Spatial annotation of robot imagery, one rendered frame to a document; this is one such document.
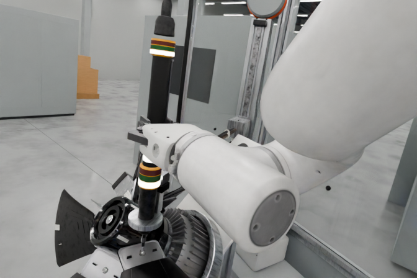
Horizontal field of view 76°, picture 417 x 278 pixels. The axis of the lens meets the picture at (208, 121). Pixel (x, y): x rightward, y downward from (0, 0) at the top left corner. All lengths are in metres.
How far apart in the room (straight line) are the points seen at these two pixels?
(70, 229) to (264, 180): 0.75
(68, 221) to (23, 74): 5.40
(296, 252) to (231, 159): 1.01
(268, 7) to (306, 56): 1.00
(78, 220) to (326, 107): 0.80
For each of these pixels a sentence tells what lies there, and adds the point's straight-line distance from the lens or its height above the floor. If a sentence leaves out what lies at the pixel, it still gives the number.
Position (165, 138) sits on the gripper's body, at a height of 1.49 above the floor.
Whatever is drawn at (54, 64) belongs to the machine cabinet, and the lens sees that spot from 6.35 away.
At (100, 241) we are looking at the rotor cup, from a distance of 0.67.
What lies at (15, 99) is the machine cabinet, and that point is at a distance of 6.25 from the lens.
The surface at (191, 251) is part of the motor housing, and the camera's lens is 0.74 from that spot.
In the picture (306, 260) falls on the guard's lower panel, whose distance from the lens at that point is 1.25.
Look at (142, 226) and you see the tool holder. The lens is 0.58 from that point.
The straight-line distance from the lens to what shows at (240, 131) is 1.06.
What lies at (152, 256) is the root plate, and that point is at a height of 1.18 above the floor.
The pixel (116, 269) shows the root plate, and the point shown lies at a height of 1.12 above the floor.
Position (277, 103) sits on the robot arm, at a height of 1.59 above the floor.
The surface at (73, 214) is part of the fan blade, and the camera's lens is 0.91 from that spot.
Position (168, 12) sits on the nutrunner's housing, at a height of 1.68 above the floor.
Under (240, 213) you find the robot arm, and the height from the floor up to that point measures 1.48.
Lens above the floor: 1.61
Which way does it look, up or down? 13 degrees down
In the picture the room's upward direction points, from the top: 8 degrees clockwise
